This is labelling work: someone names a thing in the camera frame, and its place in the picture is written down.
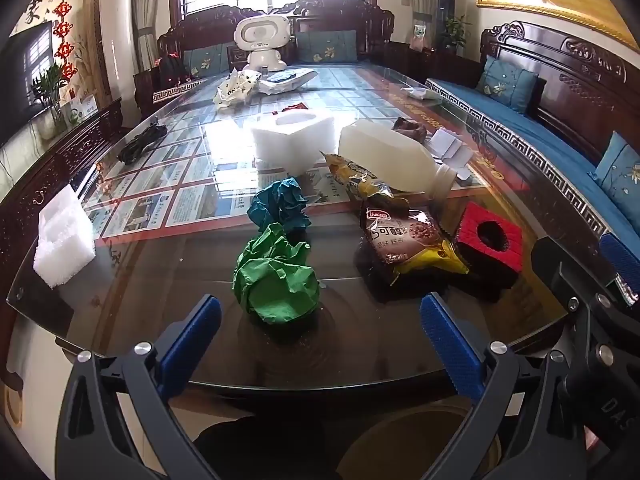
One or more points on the red printed table poster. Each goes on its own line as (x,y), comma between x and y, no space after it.
(200,200)

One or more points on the framed calligraphy wall art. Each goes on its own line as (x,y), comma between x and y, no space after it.
(37,5)

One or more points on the small standing picture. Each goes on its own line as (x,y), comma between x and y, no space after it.
(420,32)

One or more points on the black backpack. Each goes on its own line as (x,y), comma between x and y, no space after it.
(171,67)

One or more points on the teal paper ball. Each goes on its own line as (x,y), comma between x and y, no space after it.
(277,205)

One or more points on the brown round wastebasket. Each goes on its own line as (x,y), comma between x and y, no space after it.
(400,435)

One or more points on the dark wooden television cabinet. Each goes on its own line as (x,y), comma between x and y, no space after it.
(45,170)

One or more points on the black television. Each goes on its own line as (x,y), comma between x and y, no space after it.
(25,75)

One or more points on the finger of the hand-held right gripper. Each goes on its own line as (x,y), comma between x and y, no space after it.
(560,265)
(622,260)

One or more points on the green paper ball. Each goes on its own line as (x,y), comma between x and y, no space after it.
(275,285)

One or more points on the brown knit hat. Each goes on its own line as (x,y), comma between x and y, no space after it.
(412,130)

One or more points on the red foam block with hole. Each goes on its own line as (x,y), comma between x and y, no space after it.
(470,247)

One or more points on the carved dark wooden sofa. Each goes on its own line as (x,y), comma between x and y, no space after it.
(575,75)
(330,12)

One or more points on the brown snack packet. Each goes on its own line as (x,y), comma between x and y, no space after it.
(405,237)

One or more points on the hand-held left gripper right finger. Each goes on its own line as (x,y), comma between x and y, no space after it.
(450,345)

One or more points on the white green box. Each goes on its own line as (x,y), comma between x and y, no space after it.
(82,107)

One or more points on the white robot toy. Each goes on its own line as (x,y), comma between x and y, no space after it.
(260,40)

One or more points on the blue sofa seat cushion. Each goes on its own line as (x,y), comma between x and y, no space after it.
(530,130)

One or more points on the yellow snack wrapper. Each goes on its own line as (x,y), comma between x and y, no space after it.
(360,180)

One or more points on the white tower air conditioner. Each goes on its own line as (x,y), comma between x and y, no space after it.
(117,35)

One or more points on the white tissue pack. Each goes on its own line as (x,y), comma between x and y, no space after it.
(419,93)

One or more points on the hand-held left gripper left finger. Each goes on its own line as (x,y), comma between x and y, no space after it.
(192,340)

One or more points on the dark wooden side table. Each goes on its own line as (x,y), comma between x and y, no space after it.
(440,62)

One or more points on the white foam packing piece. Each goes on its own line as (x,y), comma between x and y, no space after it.
(60,255)

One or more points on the green potted plant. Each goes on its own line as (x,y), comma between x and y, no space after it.
(457,30)
(50,90)

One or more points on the white printed plastic bag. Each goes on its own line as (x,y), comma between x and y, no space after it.
(235,90)

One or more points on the white paper card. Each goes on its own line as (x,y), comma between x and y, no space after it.
(461,162)
(444,142)

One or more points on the red-orange crumpled paper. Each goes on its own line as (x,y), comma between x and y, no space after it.
(292,108)

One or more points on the white plastic bottle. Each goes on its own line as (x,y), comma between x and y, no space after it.
(385,155)

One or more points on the white foam block with hole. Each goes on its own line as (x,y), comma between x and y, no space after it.
(280,152)

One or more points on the white wet wipe pack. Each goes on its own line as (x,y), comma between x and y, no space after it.
(287,81)

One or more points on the teal embroidered cushion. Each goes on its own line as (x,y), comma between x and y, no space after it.
(505,82)
(205,60)
(325,46)
(620,170)

